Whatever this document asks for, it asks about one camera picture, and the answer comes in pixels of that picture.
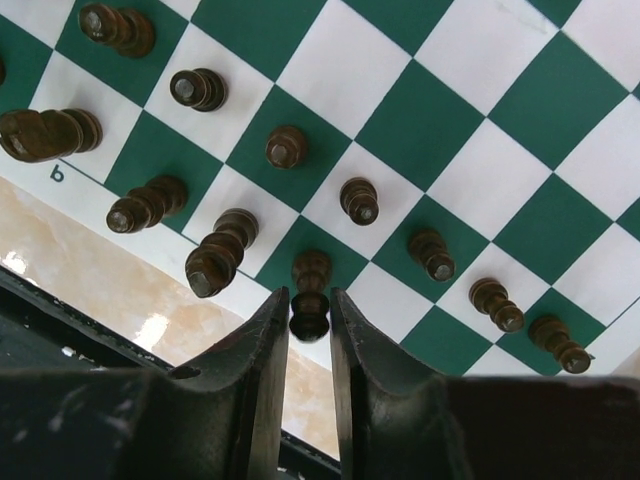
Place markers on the dark king piece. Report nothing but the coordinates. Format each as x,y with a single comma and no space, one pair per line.
311,273

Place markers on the dark knight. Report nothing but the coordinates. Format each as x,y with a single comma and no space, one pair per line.
31,136

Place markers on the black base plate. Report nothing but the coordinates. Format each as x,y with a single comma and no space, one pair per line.
39,330

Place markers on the dark queen piece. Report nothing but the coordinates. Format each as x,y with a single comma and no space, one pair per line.
212,265

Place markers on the green white chess board mat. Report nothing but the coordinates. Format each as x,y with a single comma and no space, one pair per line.
510,127

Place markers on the dark pawn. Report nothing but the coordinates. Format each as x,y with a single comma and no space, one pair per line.
359,200
549,333
286,147
489,297
428,248
200,89
127,31

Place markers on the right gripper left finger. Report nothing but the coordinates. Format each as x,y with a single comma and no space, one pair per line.
217,416

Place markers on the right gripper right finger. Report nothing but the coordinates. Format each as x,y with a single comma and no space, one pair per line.
397,418

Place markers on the dark bishop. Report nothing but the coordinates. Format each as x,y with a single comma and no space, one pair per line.
144,207

